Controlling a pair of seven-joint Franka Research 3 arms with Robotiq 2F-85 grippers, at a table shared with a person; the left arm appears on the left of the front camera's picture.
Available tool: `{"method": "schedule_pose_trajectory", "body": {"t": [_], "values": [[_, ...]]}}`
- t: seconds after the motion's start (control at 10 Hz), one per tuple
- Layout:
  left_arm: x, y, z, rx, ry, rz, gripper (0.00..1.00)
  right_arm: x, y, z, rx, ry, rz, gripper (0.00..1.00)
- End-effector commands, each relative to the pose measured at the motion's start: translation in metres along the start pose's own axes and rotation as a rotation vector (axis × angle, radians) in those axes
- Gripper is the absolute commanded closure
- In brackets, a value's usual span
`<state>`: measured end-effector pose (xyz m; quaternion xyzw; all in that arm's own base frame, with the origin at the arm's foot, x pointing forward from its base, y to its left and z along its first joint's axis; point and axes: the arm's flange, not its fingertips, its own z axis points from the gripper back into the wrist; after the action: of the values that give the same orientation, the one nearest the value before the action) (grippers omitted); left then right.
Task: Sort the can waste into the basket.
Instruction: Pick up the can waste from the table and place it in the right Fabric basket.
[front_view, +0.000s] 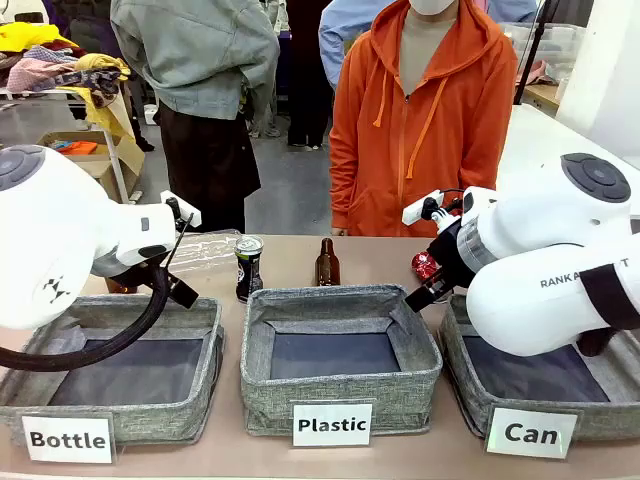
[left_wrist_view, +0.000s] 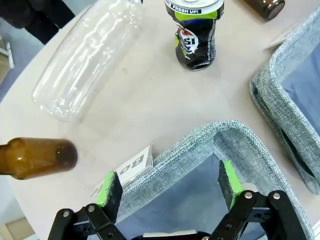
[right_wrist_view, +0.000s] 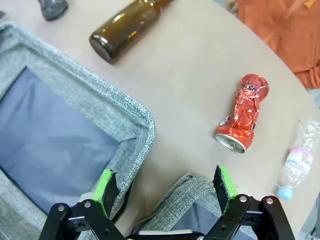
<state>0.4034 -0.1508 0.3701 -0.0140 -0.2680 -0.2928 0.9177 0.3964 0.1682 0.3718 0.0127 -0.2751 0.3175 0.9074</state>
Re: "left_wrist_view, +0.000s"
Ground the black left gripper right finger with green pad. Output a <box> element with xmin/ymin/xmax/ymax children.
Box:
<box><xmin>209</xmin><ymin>160</ymin><xmax>316</xmax><ymax>240</ymax></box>

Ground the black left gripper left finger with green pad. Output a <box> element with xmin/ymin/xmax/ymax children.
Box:
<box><xmin>47</xmin><ymin>171</ymin><xmax>131</xmax><ymax>240</ymax></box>

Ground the brown glass bottle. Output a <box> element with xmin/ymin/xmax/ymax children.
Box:
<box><xmin>243</xmin><ymin>0</ymin><xmax>286</xmax><ymax>21</ymax></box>
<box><xmin>0</xmin><ymin>136</ymin><xmax>79</xmax><ymax>180</ymax></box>

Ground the large clear plastic bottle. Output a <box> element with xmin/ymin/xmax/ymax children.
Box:
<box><xmin>31</xmin><ymin>0</ymin><xmax>145</xmax><ymax>123</ymax></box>

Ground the crushed black Pepsi can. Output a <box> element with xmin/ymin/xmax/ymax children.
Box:
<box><xmin>164</xmin><ymin>0</ymin><xmax>225</xmax><ymax>72</ymax></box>

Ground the grey fabric basket for bottles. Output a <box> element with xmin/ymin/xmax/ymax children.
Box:
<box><xmin>116</xmin><ymin>119</ymin><xmax>315</xmax><ymax>240</ymax></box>

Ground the grey fabric basket for plastic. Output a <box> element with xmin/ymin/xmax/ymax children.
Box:
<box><xmin>249</xmin><ymin>4</ymin><xmax>320</xmax><ymax>196</ymax></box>

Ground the white Bottle label sign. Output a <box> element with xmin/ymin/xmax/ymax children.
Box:
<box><xmin>89</xmin><ymin>143</ymin><xmax>154</xmax><ymax>198</ymax></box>

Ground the white side table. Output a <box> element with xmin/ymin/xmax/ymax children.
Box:
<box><xmin>0</xmin><ymin>34</ymin><xmax>16</xmax><ymax>70</ymax></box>

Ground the person in dark clothing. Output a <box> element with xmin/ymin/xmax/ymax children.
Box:
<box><xmin>0</xmin><ymin>0</ymin><xmax>76</xmax><ymax>46</ymax></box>

